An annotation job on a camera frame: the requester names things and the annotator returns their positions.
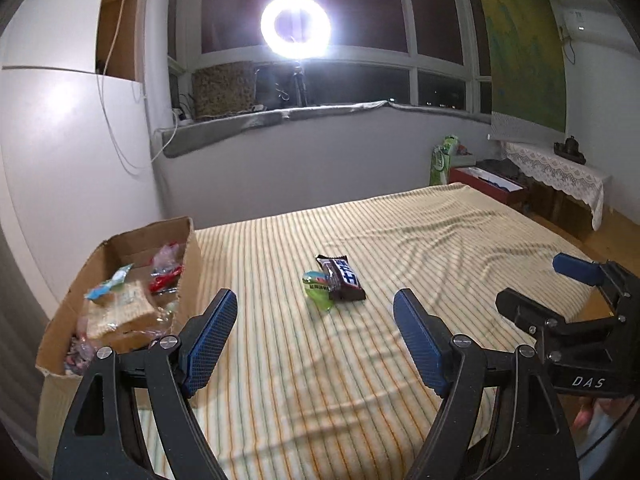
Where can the sliced bread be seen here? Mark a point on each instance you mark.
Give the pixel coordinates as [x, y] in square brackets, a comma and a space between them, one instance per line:
[122, 310]

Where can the dark round pastry clear wrapper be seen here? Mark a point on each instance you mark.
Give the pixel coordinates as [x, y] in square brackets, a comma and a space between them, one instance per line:
[77, 355]

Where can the dark brown chocolate bar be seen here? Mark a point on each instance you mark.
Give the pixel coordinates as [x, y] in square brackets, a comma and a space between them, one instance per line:
[345, 280]

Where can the black light tripod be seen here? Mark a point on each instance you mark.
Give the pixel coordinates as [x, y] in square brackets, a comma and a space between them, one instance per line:
[300, 85]

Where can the striped yellow blanket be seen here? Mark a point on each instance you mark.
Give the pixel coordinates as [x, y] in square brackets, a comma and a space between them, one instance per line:
[350, 385]

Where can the light blue snack packet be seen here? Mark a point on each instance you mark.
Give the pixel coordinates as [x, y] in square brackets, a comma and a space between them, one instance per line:
[107, 286]

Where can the green snack packet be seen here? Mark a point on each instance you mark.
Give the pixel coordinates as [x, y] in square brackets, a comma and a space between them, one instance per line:
[317, 294]

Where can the green paper bag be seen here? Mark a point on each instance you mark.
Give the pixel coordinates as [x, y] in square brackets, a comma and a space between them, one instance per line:
[441, 160]

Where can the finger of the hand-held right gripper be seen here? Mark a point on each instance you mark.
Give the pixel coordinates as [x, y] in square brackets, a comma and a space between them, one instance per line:
[525, 310]
[575, 267]

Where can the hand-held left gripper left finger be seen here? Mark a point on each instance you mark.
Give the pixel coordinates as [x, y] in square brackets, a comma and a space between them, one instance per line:
[215, 335]

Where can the dark cloth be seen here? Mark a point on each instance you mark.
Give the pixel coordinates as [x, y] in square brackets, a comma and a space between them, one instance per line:
[500, 167]

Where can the brown cardboard box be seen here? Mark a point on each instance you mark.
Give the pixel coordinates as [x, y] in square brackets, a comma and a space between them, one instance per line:
[189, 270]

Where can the white wardrobe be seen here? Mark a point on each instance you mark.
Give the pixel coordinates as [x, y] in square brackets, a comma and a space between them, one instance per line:
[65, 160]

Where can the person's right hand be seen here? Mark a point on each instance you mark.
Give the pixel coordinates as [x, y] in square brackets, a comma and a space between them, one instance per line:
[582, 416]

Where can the wooden low cabinet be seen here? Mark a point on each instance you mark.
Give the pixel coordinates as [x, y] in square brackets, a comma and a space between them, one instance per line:
[555, 206]

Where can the white power strip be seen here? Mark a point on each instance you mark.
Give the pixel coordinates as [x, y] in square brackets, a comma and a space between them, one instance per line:
[181, 114]

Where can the red and white candy packet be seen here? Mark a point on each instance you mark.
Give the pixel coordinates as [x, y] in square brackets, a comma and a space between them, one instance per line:
[165, 275]

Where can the white air conditioner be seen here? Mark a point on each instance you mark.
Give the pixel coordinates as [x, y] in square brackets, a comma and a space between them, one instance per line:
[585, 20]

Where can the dark teapot ornament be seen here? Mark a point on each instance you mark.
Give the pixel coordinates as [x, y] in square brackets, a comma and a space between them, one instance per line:
[570, 150]

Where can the red flat box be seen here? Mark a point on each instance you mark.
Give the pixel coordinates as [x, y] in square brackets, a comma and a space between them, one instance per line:
[480, 182]

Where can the window with white frame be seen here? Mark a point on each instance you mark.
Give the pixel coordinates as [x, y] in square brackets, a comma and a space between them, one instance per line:
[435, 10]

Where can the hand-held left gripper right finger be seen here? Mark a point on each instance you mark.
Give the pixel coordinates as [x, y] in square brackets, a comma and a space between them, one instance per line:
[417, 340]

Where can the lace-covered side table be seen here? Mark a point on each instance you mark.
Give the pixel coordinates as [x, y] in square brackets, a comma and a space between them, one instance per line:
[560, 170]

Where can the woven speckled box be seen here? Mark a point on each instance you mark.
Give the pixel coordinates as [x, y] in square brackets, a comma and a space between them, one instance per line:
[224, 90]

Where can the wall map poster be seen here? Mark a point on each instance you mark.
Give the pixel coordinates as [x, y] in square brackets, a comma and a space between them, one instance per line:
[525, 60]

